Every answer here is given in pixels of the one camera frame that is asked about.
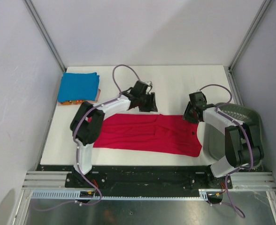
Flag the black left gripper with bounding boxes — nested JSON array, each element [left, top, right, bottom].
[[138, 92, 157, 112]]

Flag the red t shirt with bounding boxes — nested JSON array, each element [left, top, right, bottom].
[[94, 114, 202, 158]]

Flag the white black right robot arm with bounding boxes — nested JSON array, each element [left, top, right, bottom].
[[183, 91, 264, 188]]

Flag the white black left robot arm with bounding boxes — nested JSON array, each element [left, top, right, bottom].
[[70, 81, 158, 188]]

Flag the dark green plastic tray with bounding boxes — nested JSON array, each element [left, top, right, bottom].
[[203, 103, 264, 168]]

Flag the folded blue t shirt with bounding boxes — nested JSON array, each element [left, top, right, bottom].
[[58, 72, 100, 103]]

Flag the folded orange patterned t shirt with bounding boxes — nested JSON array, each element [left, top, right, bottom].
[[58, 89, 101, 105]]

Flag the aluminium profile crossbar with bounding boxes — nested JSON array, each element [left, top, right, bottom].
[[230, 172, 276, 191]]

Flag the grey slotted cable duct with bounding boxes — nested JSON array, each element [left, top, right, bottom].
[[31, 190, 208, 201]]

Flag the right aluminium frame post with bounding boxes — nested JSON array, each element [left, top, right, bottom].
[[228, 0, 274, 73]]

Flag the aluminium frame post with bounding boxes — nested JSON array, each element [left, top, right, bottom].
[[22, 0, 67, 72], [228, 0, 274, 73]]

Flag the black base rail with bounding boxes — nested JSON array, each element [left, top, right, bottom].
[[65, 165, 232, 196]]

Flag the left aluminium frame post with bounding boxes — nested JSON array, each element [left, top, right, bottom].
[[22, 0, 67, 72]]

